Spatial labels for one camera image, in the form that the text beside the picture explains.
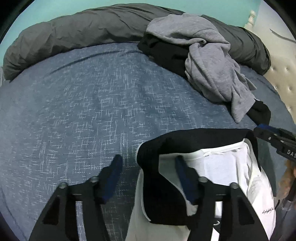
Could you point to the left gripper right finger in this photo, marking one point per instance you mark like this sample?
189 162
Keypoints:
239 219

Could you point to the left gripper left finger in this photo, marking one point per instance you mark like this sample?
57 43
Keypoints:
58 221

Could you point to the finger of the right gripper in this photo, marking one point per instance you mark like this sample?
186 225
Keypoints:
267 133

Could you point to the white polo shirt black collar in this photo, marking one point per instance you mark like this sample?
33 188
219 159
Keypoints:
223 156

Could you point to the grey crumpled shirt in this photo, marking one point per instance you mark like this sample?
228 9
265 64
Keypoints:
208 67

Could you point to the cream tufted headboard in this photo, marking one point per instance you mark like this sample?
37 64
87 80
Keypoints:
279 41

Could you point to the blue patterned bed sheet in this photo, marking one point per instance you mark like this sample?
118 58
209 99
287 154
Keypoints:
65 118

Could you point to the black garment under grey shirt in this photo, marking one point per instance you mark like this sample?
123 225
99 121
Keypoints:
172 57

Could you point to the dark grey rolled duvet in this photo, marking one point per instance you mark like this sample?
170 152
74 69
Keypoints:
116 24

